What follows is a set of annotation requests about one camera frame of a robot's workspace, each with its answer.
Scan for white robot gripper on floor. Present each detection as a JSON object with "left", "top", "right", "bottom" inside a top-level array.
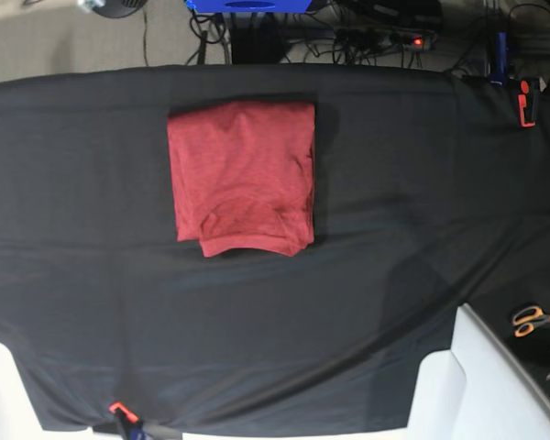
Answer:
[{"left": 76, "top": 0, "right": 106, "bottom": 12}]

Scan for orange and black clamp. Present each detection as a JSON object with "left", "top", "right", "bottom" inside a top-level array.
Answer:
[{"left": 517, "top": 77, "right": 540, "bottom": 128}]

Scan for blue plastic box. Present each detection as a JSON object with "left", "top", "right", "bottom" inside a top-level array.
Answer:
[{"left": 184, "top": 0, "right": 312, "bottom": 14}]

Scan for red long-sleeve T-shirt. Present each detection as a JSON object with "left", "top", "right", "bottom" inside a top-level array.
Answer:
[{"left": 166, "top": 101, "right": 315, "bottom": 258}]

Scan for black round stand base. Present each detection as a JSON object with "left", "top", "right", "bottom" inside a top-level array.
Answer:
[{"left": 92, "top": 0, "right": 148, "bottom": 19}]

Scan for yellow-handled scissors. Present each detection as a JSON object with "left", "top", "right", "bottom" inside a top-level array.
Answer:
[{"left": 511, "top": 305, "right": 550, "bottom": 338}]

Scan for white foam block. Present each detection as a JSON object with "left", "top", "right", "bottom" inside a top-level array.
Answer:
[{"left": 406, "top": 305, "right": 550, "bottom": 440}]

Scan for white power strip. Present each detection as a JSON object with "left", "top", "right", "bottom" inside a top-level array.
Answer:
[{"left": 335, "top": 27, "right": 438, "bottom": 51}]

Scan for blue clamp handle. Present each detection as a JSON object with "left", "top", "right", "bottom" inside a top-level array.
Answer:
[{"left": 489, "top": 31, "right": 508, "bottom": 85}]

